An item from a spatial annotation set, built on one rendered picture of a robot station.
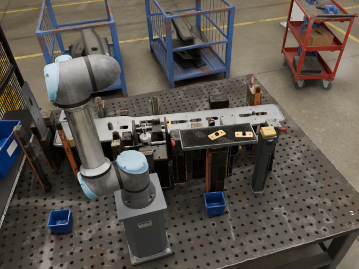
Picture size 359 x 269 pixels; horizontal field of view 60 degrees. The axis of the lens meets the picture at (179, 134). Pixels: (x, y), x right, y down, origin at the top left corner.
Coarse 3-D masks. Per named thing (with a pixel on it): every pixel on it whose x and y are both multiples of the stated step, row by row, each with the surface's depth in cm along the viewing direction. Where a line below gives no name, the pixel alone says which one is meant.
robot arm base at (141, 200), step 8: (152, 184) 133; (128, 192) 126; (136, 192) 125; (144, 192) 127; (152, 192) 131; (128, 200) 130; (136, 200) 128; (144, 200) 129; (152, 200) 132; (136, 208) 130
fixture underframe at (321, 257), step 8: (328, 240) 209; (336, 240) 191; (344, 240) 184; (352, 240) 184; (328, 248) 202; (336, 248) 193; (344, 248) 189; (312, 256) 202; (320, 256) 201; (328, 256) 201; (336, 256) 195; (344, 256) 199; (288, 264) 198; (296, 264) 198; (304, 264) 198; (312, 264) 198; (320, 264) 199; (328, 264) 203; (336, 264) 204
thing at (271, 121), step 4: (268, 120) 177; (272, 120) 177; (276, 120) 176; (264, 124) 180; (268, 124) 174; (272, 124) 174; (276, 124) 174; (276, 132) 175; (276, 140) 179; (272, 156) 188; (272, 160) 191; (268, 168) 195
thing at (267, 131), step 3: (270, 126) 157; (261, 129) 157; (264, 129) 156; (267, 129) 156; (270, 129) 156; (273, 129) 156; (264, 132) 154; (267, 132) 154; (270, 132) 154; (273, 132) 154; (264, 135) 153; (267, 135) 153; (270, 135) 153; (273, 135) 153
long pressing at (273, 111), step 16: (192, 112) 195; (208, 112) 194; (224, 112) 193; (240, 112) 193; (256, 112) 192; (272, 112) 192; (64, 128) 187; (96, 128) 186; (128, 128) 185; (176, 128) 184
